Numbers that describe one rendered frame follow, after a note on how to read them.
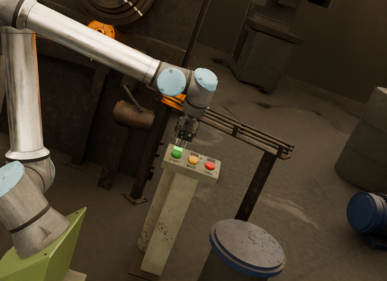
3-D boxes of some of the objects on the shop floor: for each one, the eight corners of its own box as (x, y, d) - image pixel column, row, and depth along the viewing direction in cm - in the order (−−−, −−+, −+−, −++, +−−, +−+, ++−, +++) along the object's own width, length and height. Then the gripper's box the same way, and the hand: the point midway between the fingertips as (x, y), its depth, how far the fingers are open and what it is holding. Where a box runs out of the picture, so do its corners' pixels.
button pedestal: (130, 251, 209) (169, 140, 188) (176, 266, 211) (221, 158, 189) (122, 272, 195) (164, 155, 173) (173, 289, 196) (220, 174, 174)
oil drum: (327, 157, 454) (367, 79, 422) (379, 175, 457) (422, 99, 426) (341, 183, 398) (389, 95, 367) (400, 204, 402) (452, 118, 370)
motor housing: (97, 175, 262) (121, 95, 243) (131, 187, 263) (157, 109, 245) (90, 185, 250) (115, 102, 231) (126, 197, 251) (154, 116, 233)
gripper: (179, 114, 158) (165, 153, 172) (202, 122, 159) (186, 160, 172) (183, 101, 165) (170, 139, 179) (206, 109, 165) (190, 147, 179)
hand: (180, 143), depth 177 cm, fingers closed
